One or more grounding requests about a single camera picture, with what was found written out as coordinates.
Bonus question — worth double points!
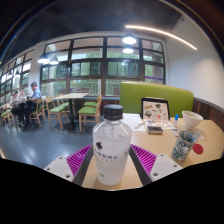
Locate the green upholstered bench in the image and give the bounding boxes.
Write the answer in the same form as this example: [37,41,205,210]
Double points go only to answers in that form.
[119,81,195,118]

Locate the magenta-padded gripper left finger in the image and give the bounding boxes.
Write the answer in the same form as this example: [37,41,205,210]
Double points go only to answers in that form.
[43,144,95,187]

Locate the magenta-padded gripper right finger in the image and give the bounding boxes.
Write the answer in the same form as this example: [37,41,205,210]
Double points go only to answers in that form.
[128,143,185,186]

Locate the speckled green white mug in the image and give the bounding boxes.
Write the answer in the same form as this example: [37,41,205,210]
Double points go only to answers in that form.
[171,129,198,162]

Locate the clear black-capped water bottle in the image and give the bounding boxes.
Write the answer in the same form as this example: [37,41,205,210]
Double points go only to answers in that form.
[92,104,133,186]

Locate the long curved ceiling light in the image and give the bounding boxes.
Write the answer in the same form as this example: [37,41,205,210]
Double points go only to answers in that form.
[124,24,198,52]

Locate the small blue-capped bottle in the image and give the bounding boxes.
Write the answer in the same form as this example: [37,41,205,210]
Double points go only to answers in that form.
[173,113,180,128]

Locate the sticker-covered black tablet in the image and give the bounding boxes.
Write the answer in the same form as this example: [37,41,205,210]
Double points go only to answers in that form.
[140,97,171,122]

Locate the person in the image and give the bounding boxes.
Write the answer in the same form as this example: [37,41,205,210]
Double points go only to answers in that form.
[11,87,28,126]
[22,81,43,126]
[9,90,19,108]

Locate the wooden chairs with green seats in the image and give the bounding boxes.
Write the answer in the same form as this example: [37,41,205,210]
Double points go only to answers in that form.
[0,93,103,134]

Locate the colourful sticker sheet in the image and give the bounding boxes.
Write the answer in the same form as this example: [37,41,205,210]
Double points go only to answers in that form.
[143,119,176,131]

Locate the small dark grey box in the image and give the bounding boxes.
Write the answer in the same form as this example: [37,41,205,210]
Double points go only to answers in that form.
[147,125,164,136]

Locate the white printed paper sheet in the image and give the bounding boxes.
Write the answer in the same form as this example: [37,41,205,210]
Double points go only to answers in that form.
[121,113,147,132]

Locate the large dark-framed window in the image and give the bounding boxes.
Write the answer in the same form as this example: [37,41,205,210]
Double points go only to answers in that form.
[0,35,167,106]

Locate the white ceramic bowl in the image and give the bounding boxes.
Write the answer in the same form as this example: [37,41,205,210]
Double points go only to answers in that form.
[181,110,204,130]

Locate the round pendant ceiling lamps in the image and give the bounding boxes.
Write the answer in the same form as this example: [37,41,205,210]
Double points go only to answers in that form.
[37,31,138,66]

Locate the flat round red coaster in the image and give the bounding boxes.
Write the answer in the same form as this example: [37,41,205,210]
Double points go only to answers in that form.
[192,143,204,155]

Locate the light wooden dining table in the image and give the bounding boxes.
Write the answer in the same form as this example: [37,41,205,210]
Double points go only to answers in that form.
[53,92,90,129]

